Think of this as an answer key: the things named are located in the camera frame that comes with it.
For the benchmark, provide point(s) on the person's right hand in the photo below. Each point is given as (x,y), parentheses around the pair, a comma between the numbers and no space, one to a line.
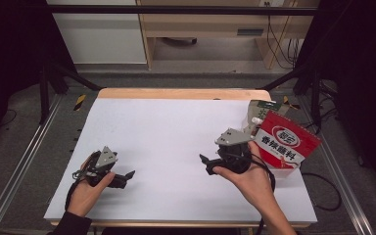
(254,182)

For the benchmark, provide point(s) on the aluminium floor rail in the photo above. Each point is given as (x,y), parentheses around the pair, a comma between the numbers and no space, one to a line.
(347,199)
(26,156)

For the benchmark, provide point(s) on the person's left hand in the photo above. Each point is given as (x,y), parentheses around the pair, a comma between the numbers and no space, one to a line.
(88,199)

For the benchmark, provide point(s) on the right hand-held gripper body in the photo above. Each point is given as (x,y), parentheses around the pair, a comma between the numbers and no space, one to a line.
(235,153)

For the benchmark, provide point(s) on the black yellow tape strip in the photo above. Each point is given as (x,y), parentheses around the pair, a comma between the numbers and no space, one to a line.
(292,105)
(80,102)

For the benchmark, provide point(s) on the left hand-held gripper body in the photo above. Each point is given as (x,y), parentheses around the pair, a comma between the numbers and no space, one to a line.
(106,158)

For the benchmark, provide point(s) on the clear plastic container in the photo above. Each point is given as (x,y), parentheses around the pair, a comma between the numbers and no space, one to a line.
(284,172)

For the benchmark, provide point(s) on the red white seasoning packet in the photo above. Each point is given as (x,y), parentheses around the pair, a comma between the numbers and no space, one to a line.
(284,140)

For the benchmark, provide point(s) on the white table sheet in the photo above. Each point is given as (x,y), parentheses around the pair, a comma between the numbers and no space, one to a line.
(163,130)

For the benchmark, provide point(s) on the wooden table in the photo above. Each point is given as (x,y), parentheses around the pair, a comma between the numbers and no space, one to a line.
(182,93)

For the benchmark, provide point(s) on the white cabinet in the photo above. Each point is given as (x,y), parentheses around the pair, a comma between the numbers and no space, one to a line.
(101,39)

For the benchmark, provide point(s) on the black metal crossbar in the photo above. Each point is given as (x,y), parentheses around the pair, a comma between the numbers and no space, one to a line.
(176,9)

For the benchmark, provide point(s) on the green cream sauce pouch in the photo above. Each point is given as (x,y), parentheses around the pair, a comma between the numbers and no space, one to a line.
(258,111)

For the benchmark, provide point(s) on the light wooden desk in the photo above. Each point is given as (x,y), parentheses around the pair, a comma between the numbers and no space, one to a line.
(202,24)

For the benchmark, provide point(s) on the black metal stand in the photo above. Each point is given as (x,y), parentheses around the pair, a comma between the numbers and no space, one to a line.
(44,94)
(316,98)

